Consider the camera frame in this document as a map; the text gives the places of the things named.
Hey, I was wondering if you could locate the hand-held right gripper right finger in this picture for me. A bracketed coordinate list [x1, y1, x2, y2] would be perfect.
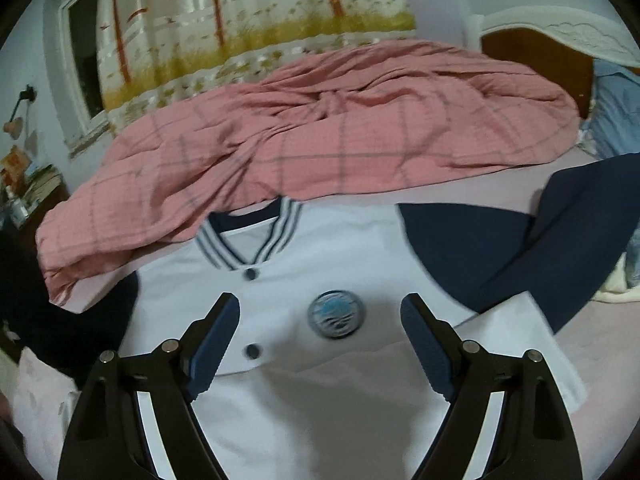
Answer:
[400, 292, 583, 480]

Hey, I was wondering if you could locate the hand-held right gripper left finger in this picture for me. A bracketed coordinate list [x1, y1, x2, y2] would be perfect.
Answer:
[56, 294, 241, 480]

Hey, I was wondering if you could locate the white and navy jacket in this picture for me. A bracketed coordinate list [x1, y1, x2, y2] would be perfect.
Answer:
[0, 152, 640, 480]

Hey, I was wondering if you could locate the cream white garment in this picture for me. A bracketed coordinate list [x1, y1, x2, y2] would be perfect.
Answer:
[597, 255, 640, 306]

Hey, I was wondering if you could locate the wooden desk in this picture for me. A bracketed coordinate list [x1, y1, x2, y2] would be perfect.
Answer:
[0, 180, 71, 241]

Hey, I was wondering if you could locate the pink plaid blanket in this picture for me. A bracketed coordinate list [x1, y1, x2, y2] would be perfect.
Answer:
[36, 40, 581, 308]

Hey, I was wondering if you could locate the stack of green books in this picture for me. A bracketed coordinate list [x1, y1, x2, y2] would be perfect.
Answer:
[25, 162, 66, 201]

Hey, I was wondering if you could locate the clear spray bottle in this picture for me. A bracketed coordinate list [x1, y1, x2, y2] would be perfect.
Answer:
[5, 187, 26, 226]

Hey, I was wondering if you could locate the orange paper bag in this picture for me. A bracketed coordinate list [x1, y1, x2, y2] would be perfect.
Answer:
[0, 145, 31, 186]

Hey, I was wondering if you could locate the blue floral pillow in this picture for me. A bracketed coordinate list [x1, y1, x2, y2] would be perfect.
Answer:
[590, 57, 640, 161]

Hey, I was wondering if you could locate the tree print curtain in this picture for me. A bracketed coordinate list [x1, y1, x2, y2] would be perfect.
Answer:
[97, 0, 418, 128]

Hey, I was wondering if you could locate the white framed window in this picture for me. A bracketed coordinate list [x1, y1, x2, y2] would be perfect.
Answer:
[45, 0, 111, 156]

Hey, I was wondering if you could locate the white and wooden headboard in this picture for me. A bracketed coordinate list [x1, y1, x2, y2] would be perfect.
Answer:
[465, 7, 640, 121]

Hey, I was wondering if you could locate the wall lamp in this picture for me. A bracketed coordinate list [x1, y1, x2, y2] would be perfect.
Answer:
[2, 85, 38, 136]

